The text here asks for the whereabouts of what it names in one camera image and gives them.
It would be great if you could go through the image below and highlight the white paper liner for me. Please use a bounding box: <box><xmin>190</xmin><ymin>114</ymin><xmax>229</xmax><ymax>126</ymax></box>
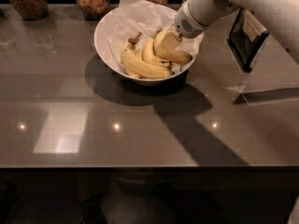
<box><xmin>107</xmin><ymin>0</ymin><xmax>202</xmax><ymax>83</ymax></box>

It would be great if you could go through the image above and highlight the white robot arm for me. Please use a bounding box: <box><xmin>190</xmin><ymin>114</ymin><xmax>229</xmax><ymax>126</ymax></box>
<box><xmin>171</xmin><ymin>0</ymin><xmax>299</xmax><ymax>63</ymax></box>

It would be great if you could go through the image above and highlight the white ceramic bowl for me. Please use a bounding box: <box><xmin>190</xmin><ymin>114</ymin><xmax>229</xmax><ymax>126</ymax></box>
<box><xmin>93</xmin><ymin>5</ymin><xmax>201</xmax><ymax>87</ymax></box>

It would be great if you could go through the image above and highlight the left glass cereal jar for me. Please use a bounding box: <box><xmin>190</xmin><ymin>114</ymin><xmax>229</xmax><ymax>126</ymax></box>
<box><xmin>8</xmin><ymin>0</ymin><xmax>48</xmax><ymax>21</ymax></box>

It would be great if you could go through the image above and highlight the middle glass cereal jar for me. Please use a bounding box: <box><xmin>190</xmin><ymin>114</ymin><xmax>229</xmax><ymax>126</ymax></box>
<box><xmin>73</xmin><ymin>0</ymin><xmax>111</xmax><ymax>21</ymax></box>

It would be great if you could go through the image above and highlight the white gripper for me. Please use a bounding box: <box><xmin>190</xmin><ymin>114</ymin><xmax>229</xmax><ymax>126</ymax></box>
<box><xmin>155</xmin><ymin>0</ymin><xmax>207</xmax><ymax>56</ymax></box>

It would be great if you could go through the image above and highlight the yellow banana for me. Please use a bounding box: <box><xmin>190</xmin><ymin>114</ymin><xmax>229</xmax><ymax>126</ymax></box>
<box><xmin>142</xmin><ymin>27</ymin><xmax>171</xmax><ymax>69</ymax></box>
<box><xmin>121</xmin><ymin>32</ymin><xmax>173</xmax><ymax>79</ymax></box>
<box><xmin>154</xmin><ymin>38</ymin><xmax>192</xmax><ymax>65</ymax></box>

